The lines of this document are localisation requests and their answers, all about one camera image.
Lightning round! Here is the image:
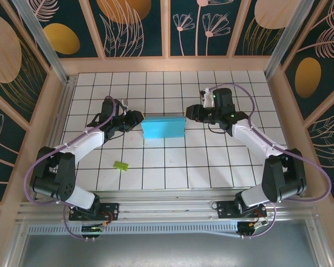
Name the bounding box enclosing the white and teal paper box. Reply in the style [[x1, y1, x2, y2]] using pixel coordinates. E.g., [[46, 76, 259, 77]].
[[141, 115, 186, 140]]

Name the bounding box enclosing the small lime green plastic piece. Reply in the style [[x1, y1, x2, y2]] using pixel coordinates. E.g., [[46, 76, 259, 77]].
[[113, 160, 130, 171]]

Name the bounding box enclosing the left gripper thin black cable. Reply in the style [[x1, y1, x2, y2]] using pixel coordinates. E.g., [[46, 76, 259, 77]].
[[107, 130, 126, 141]]

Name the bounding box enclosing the gripper thin black cable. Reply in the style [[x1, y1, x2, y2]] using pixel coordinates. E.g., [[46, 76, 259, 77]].
[[208, 122, 227, 135], [107, 130, 126, 141]]

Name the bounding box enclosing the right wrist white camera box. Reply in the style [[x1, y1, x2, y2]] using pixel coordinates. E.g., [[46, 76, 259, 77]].
[[199, 87, 214, 108]]

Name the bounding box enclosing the right gripper thin black cable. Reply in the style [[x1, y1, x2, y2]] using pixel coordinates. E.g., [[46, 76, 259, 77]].
[[208, 122, 227, 135]]

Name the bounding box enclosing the aluminium side rail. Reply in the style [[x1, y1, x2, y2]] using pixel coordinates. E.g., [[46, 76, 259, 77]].
[[33, 76, 77, 201]]

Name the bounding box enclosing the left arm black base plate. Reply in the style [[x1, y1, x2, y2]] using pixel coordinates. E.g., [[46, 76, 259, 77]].
[[68, 202, 120, 222]]

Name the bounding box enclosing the aluminium mounting rail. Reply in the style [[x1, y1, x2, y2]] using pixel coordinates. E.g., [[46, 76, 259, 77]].
[[15, 189, 322, 223]]

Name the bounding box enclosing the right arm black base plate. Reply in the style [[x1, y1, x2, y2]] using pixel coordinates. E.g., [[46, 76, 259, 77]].
[[216, 199, 267, 220]]

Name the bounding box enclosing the aluminium corner post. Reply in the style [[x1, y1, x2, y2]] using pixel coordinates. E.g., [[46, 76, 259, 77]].
[[264, 0, 316, 78], [11, 0, 71, 85]]

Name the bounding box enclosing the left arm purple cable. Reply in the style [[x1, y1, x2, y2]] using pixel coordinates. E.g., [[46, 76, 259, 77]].
[[26, 96, 123, 240]]

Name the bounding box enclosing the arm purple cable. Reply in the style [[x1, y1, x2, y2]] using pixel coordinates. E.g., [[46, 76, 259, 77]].
[[26, 96, 123, 240], [210, 83, 332, 240]]

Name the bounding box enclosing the grey slotted cable duct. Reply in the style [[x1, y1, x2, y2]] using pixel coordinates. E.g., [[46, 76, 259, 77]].
[[27, 221, 240, 236]]

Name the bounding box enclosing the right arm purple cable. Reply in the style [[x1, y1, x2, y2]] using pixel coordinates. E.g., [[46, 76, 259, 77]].
[[210, 83, 332, 240]]

